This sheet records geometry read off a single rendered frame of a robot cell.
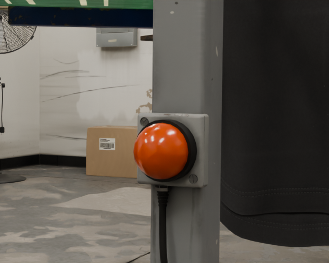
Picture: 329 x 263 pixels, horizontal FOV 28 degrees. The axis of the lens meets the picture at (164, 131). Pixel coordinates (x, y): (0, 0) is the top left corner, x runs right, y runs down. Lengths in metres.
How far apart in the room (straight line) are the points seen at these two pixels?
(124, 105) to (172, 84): 5.62
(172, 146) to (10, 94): 5.83
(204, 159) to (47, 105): 6.11
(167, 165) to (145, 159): 0.01
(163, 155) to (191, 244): 0.08
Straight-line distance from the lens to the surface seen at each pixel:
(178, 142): 0.42
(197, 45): 0.45
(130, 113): 6.05
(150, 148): 0.42
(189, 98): 0.45
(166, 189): 0.45
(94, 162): 5.69
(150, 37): 2.80
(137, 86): 6.02
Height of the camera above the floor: 0.69
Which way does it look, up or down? 3 degrees down
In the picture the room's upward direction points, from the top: 1 degrees clockwise
